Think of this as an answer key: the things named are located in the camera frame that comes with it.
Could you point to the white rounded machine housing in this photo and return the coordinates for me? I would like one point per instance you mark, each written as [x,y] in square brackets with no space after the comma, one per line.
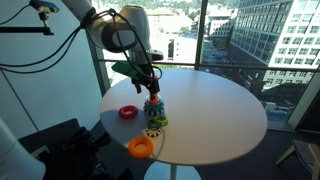
[16,156]

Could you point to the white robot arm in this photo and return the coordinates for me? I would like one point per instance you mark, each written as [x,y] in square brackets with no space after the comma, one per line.
[126,23]

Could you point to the blue camera on stand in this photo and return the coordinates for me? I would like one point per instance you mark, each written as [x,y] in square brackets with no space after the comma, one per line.
[43,6]

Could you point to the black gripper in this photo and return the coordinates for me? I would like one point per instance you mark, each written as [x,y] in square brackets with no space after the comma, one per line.
[145,75]

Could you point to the wooden chair with grey seat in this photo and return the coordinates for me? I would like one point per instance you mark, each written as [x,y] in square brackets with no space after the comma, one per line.
[305,153]

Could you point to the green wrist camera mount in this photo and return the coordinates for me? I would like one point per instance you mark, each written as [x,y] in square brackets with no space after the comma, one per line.
[125,69]

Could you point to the black equipment pile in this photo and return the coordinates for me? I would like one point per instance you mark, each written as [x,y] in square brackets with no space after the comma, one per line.
[66,146]

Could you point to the dark window handrail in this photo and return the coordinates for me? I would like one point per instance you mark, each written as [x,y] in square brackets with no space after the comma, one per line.
[233,66]

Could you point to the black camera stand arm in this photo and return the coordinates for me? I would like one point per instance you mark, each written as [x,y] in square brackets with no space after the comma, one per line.
[23,30]

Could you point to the orange post with striped base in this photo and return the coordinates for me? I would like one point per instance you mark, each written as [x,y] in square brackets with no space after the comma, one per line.
[153,99]

